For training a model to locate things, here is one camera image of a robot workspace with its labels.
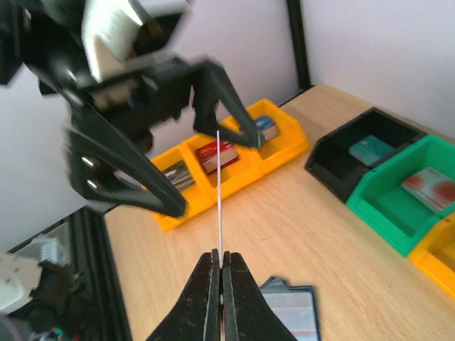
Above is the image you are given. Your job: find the blue card holder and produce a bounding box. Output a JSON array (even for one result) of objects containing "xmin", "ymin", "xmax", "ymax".
[{"xmin": 259, "ymin": 276, "xmax": 321, "ymax": 341}]

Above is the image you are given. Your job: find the red card stack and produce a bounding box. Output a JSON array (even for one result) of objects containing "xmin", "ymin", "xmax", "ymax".
[{"xmin": 195, "ymin": 141, "xmax": 240, "ymax": 175}]

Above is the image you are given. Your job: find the black storage bin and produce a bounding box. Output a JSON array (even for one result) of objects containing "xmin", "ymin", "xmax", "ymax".
[{"xmin": 305, "ymin": 107, "xmax": 427, "ymax": 203}]

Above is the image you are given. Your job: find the green storage bin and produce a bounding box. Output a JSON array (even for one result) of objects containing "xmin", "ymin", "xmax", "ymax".
[{"xmin": 347, "ymin": 134, "xmax": 454, "ymax": 257}]

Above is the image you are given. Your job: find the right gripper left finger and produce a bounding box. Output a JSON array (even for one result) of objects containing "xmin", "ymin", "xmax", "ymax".
[{"xmin": 148, "ymin": 249, "xmax": 219, "ymax": 341}]

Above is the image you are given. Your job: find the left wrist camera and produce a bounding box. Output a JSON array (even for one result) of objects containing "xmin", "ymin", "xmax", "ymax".
[{"xmin": 81, "ymin": 1, "xmax": 189, "ymax": 82}]

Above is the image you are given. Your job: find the small orange storage bin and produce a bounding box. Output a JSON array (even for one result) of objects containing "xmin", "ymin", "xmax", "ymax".
[{"xmin": 407, "ymin": 213, "xmax": 455, "ymax": 298}]

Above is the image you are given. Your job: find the teal card stack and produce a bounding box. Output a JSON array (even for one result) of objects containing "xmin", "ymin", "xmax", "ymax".
[{"xmin": 348, "ymin": 135, "xmax": 394, "ymax": 166}]

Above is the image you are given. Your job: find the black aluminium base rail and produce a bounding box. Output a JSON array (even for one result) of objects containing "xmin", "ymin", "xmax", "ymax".
[{"xmin": 66, "ymin": 207, "xmax": 132, "ymax": 340}]

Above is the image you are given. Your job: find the left black frame post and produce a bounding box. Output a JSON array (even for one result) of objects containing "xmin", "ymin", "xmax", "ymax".
[{"xmin": 286, "ymin": 0, "xmax": 312, "ymax": 91}]

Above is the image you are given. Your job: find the red-dotted card stack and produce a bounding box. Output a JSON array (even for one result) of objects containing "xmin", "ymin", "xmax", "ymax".
[{"xmin": 401, "ymin": 167, "xmax": 454, "ymax": 212}]

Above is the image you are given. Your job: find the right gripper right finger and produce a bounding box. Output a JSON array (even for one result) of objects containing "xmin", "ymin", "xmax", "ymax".
[{"xmin": 221, "ymin": 251, "xmax": 295, "ymax": 340}]

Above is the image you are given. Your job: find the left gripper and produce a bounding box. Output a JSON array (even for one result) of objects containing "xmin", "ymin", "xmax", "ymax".
[{"xmin": 25, "ymin": 53, "xmax": 258, "ymax": 217}]

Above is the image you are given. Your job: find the dark grey card stack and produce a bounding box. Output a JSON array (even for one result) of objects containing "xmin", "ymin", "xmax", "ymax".
[{"xmin": 162, "ymin": 161, "xmax": 196, "ymax": 191}]

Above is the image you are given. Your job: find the red credit card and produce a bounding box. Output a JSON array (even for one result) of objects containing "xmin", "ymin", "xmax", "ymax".
[{"xmin": 216, "ymin": 130, "xmax": 223, "ymax": 269}]

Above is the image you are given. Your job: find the orange three-compartment bin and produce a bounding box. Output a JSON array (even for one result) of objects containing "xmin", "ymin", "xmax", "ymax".
[{"xmin": 151, "ymin": 99, "xmax": 311, "ymax": 232}]

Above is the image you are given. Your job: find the blue card stack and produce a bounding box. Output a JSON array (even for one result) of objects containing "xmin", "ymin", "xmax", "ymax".
[{"xmin": 255, "ymin": 115, "xmax": 279, "ymax": 141}]

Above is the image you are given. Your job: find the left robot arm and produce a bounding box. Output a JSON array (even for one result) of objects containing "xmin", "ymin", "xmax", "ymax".
[{"xmin": 1, "ymin": 1, "xmax": 264, "ymax": 217}]

